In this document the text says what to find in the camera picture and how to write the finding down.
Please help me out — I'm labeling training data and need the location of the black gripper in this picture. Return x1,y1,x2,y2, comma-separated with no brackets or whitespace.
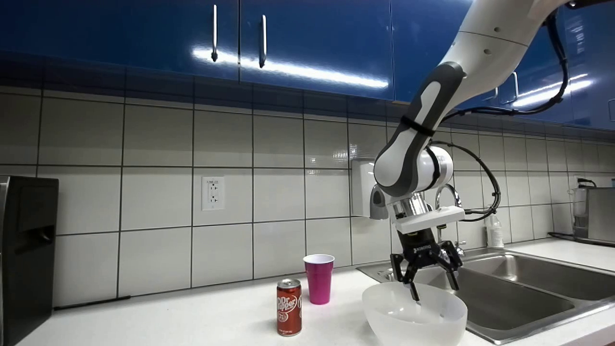
391,227,466,304

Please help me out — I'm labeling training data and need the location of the translucent white plastic bowl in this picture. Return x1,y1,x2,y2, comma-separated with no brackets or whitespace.
362,281,470,346

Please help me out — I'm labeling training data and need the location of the stainless steel double sink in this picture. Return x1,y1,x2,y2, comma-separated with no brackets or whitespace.
358,249,615,346

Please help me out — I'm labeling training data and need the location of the clear pump soap bottle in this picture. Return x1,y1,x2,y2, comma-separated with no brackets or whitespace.
487,214,508,252

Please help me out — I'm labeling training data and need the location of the chrome gooseneck faucet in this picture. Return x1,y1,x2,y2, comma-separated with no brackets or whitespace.
437,183,464,210

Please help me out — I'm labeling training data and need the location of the pink plastic cup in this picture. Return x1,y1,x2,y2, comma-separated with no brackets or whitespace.
303,252,337,306

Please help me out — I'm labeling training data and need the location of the red soda can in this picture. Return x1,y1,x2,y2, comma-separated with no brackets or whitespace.
276,277,305,339

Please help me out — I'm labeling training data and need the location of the silver countertop appliance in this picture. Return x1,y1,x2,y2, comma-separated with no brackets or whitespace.
574,177,615,247

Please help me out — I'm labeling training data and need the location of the blue cabinet door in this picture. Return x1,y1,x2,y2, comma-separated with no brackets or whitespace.
512,2,615,131
239,0,478,104
0,0,241,85

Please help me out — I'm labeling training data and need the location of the black coffee machine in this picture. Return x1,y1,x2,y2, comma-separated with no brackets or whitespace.
0,175,62,346

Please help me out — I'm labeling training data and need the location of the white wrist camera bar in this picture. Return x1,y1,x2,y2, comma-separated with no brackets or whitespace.
391,206,466,237

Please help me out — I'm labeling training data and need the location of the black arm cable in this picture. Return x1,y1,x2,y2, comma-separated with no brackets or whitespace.
435,8,574,225

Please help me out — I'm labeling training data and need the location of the white wall soap dispenser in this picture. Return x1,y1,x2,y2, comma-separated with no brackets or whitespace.
351,160,391,222

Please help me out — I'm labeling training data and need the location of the white wall outlet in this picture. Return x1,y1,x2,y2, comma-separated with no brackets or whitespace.
203,175,228,214

